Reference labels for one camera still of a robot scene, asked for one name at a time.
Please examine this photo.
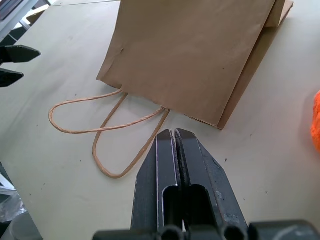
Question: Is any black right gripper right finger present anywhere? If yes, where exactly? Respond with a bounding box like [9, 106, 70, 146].
[175, 128, 249, 231]

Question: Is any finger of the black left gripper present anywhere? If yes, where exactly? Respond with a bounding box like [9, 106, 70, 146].
[0, 70, 25, 88]
[0, 44, 42, 66]

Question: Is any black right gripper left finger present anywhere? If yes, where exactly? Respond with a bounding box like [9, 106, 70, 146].
[130, 129, 185, 233]

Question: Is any orange object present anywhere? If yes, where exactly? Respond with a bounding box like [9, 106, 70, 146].
[309, 90, 320, 151]

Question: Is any clear plastic wrap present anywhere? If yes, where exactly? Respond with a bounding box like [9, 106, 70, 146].
[0, 191, 44, 240]

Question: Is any grey metal frame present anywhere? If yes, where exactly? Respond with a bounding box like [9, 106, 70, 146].
[0, 0, 54, 42]

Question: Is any white frame piece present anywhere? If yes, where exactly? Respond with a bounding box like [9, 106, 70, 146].
[0, 162, 16, 199]

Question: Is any brown paper bag with handles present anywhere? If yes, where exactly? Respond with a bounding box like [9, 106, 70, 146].
[48, 0, 295, 180]

